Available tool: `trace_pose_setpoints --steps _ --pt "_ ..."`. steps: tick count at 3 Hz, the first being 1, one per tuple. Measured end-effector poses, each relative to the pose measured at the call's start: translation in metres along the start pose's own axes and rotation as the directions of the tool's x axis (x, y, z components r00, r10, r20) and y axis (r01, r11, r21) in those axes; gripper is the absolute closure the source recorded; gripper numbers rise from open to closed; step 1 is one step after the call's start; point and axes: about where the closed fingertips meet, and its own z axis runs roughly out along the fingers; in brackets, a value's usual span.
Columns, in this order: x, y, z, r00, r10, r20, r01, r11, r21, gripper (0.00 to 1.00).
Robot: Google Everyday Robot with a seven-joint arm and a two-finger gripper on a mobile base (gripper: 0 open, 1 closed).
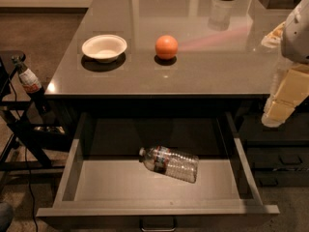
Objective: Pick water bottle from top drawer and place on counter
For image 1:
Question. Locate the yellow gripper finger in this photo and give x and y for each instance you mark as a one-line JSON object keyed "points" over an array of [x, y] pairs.
{"points": [[276, 114]]}

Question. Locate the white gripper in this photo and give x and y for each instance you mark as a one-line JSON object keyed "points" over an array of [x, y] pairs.
{"points": [[296, 38]]}

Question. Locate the clear plastic water bottle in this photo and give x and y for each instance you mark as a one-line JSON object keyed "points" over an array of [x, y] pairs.
{"points": [[171, 163]]}

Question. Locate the grey counter cabinet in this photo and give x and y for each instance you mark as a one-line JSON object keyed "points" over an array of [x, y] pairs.
{"points": [[227, 50]]}

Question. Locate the open grey top drawer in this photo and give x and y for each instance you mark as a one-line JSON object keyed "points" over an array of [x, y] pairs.
{"points": [[105, 184]]}

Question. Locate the dark soda bottle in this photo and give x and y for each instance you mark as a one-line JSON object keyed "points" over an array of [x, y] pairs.
{"points": [[32, 85]]}

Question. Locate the orange fruit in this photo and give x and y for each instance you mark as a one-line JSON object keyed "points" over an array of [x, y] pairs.
{"points": [[166, 47]]}

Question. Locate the white paper bowl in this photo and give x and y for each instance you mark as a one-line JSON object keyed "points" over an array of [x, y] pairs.
{"points": [[104, 48]]}

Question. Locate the black side stand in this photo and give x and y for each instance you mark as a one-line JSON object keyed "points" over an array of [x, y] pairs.
{"points": [[15, 114]]}

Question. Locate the metal drawer handle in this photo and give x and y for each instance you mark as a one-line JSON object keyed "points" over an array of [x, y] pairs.
{"points": [[157, 224]]}

